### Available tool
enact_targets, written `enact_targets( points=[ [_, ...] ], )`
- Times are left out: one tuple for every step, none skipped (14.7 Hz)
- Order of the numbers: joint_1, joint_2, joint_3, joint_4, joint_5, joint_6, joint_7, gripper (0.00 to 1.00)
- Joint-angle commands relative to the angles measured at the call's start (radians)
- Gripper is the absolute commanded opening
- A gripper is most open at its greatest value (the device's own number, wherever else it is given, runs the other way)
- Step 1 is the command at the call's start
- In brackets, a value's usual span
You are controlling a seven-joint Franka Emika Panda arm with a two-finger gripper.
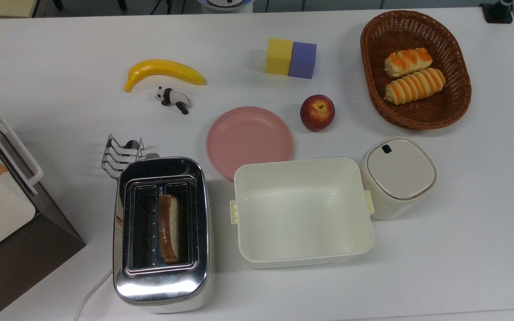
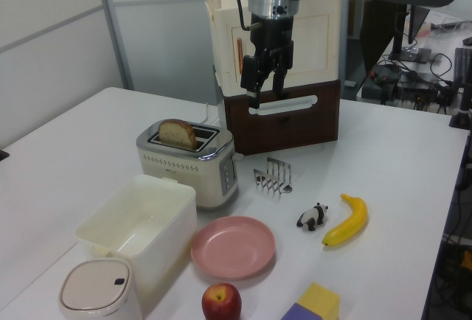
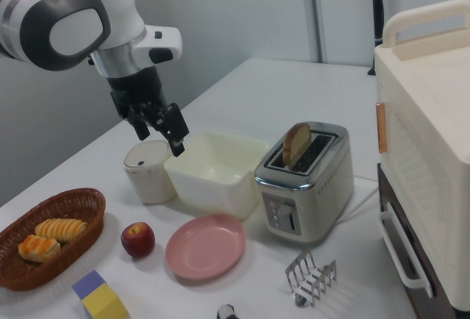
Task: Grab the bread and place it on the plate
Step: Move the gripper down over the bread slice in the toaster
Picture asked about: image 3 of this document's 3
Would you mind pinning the yellow foam block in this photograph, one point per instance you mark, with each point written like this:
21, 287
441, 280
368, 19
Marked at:
104, 302

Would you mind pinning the toasted bread slice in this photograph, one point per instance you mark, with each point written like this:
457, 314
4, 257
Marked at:
295, 142

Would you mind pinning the small white lidded bin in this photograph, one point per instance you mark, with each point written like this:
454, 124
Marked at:
148, 179

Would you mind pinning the orange glazed pastry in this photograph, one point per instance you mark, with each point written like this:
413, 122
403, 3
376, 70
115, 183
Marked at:
38, 249

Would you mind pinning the purple foam block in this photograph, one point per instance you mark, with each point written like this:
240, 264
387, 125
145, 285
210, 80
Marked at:
88, 284

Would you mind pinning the cream and chrome toaster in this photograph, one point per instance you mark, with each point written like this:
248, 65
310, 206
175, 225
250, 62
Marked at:
323, 201

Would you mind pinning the panda toy figure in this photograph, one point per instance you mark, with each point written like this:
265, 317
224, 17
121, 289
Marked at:
225, 312

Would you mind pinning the red apple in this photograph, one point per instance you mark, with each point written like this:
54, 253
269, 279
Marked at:
137, 240

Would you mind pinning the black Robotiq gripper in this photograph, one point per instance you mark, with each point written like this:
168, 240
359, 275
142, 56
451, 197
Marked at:
134, 87

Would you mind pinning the brown wicker basket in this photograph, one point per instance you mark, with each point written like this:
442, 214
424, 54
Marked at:
73, 205

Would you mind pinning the white plastic container box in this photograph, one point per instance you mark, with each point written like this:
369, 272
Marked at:
216, 190

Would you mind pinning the long striped bread roll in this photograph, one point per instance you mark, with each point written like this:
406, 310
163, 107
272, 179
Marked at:
60, 229

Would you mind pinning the pink plate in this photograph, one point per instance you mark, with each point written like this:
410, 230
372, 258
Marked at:
205, 247

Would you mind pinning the black camera stand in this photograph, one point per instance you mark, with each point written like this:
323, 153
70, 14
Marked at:
376, 10

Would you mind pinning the metal toast rack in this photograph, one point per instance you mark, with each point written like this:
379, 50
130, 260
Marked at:
310, 278

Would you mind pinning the cream storage cabinet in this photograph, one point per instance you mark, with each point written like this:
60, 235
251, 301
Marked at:
433, 150

